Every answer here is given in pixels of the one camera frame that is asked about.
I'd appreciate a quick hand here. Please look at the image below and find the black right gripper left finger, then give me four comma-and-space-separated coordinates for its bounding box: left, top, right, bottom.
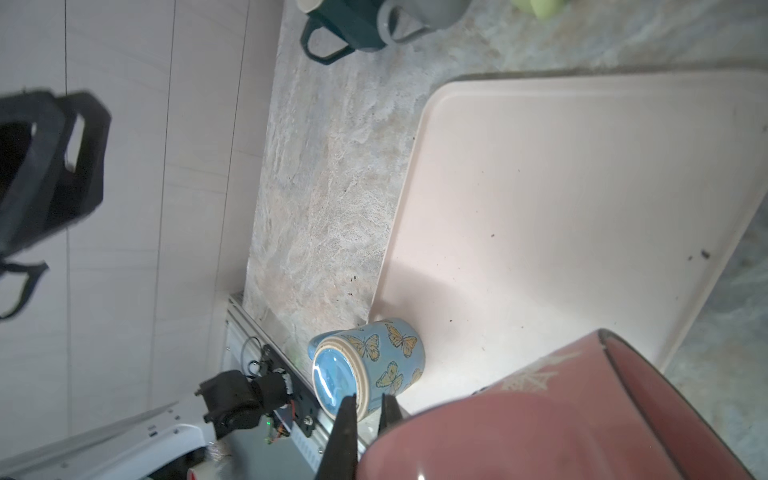
315, 394, 358, 480

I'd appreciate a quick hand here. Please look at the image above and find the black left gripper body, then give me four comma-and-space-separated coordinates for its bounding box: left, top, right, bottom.
1, 90, 112, 321

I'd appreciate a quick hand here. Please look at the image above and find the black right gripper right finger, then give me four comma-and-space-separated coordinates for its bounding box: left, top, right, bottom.
378, 394, 403, 435

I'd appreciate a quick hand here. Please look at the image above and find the pink ghost mug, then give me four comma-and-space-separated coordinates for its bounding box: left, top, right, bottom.
356, 329, 749, 479

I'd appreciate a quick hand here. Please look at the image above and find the dark green mug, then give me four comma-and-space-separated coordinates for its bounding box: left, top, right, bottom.
296, 0, 386, 65

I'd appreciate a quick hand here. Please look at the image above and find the grey mug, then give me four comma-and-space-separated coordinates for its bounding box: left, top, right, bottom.
376, 0, 471, 45

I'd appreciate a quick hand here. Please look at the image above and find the light green mug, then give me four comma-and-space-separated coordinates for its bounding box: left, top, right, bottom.
511, 0, 568, 21

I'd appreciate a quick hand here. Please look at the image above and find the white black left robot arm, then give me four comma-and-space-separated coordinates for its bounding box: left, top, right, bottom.
1, 90, 290, 479

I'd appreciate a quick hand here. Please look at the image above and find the blue butterfly mug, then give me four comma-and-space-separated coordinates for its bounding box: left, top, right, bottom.
308, 318, 426, 420

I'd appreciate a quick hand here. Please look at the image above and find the beige drying mat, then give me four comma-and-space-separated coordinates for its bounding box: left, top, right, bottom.
370, 70, 767, 413

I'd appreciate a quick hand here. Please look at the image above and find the aluminium mounting rail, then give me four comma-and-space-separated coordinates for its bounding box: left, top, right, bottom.
221, 293, 366, 479

